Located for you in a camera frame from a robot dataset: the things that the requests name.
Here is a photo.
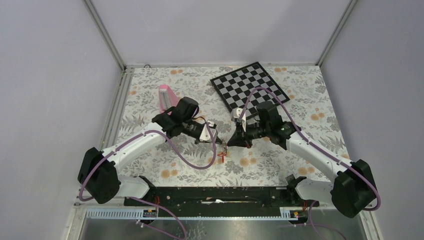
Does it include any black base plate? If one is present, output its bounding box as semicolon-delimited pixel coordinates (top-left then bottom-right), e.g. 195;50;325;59
142;186;312;218

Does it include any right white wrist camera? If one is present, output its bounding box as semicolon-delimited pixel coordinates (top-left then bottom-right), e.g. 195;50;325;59
231;108;247;132

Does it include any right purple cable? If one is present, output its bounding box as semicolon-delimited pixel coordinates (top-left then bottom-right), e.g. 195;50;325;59
238;86;382;240

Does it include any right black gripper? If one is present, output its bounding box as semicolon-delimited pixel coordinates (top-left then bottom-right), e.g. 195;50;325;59
227;120;271;149

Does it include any floral table mat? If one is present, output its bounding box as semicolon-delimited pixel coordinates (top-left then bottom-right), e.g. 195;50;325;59
118;66;348;187

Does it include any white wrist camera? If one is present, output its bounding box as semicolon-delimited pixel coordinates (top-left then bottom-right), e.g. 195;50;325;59
199;121;218;142
231;108;247;132

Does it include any pink plastic box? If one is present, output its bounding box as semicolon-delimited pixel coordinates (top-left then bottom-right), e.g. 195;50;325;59
158;84;180;113

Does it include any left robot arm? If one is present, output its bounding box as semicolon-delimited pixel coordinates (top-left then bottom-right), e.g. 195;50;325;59
77;97;223;206

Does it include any red tag key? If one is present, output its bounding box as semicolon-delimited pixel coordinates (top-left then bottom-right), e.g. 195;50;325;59
217;152;227;164

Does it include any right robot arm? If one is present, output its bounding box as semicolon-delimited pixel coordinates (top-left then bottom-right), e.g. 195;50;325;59
227;101;379;218

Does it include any black grey checkerboard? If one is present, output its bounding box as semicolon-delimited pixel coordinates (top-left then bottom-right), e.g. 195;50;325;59
210;62;289;112

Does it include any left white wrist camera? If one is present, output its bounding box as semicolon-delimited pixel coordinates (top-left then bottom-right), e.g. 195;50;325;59
199;121;218;142

